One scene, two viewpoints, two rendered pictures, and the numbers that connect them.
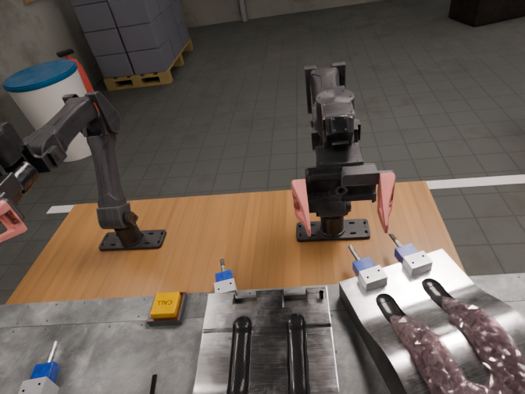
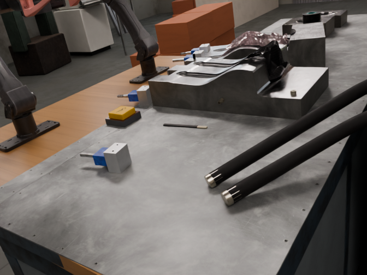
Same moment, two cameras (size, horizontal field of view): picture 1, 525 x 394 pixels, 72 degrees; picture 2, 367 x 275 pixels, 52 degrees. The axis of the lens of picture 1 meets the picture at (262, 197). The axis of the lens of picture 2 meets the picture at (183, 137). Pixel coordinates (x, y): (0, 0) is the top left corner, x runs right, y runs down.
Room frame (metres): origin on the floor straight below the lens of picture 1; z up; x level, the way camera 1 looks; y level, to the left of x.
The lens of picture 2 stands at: (-0.15, 1.15, 1.23)
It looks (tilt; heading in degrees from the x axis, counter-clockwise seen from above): 25 degrees down; 299
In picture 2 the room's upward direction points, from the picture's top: 10 degrees counter-clockwise
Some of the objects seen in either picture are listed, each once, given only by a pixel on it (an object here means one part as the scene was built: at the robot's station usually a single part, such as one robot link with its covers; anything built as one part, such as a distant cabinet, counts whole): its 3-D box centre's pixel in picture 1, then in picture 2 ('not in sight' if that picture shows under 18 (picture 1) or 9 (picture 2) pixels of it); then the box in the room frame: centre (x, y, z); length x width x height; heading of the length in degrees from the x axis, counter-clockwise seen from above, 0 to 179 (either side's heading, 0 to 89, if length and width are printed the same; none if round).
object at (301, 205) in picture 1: (318, 208); not in sight; (0.37, -0.07, 1.20); 0.09 x 0.07 x 0.07; 169
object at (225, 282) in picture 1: (224, 277); (133, 95); (0.59, 0.13, 0.83); 0.13 x 0.05 x 0.05; 5
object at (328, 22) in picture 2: not in sight; (308, 27); (0.13, -0.73, 0.83); 0.20 x 0.15 x 0.07; 171
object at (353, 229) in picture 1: (331, 221); (148, 66); (0.70, -0.17, 0.84); 0.20 x 0.07 x 0.08; 79
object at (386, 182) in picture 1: (369, 205); not in sight; (0.36, -0.14, 1.20); 0.09 x 0.07 x 0.07; 169
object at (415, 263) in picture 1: (405, 252); (194, 52); (0.54, -0.31, 0.85); 0.13 x 0.05 x 0.05; 8
